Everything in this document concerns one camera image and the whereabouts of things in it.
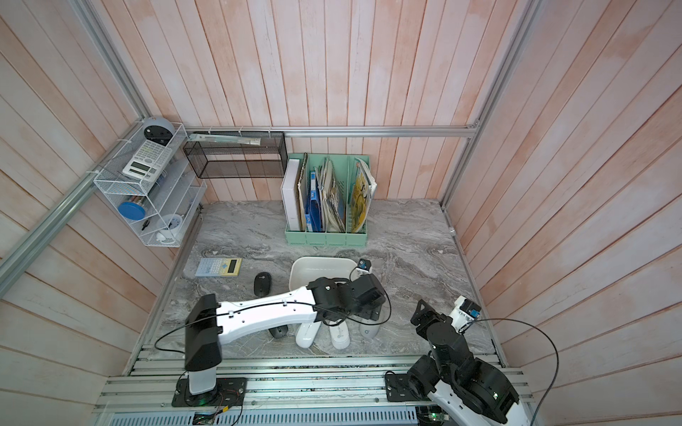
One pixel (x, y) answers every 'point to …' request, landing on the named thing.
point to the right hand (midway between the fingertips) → (426, 305)
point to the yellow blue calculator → (218, 266)
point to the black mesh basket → (226, 160)
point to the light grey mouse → (369, 331)
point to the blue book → (314, 214)
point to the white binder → (290, 193)
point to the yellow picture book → (364, 189)
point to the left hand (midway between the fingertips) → (364, 303)
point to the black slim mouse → (262, 284)
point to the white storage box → (307, 269)
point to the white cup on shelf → (168, 227)
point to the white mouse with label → (339, 334)
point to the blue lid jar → (131, 210)
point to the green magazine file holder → (327, 200)
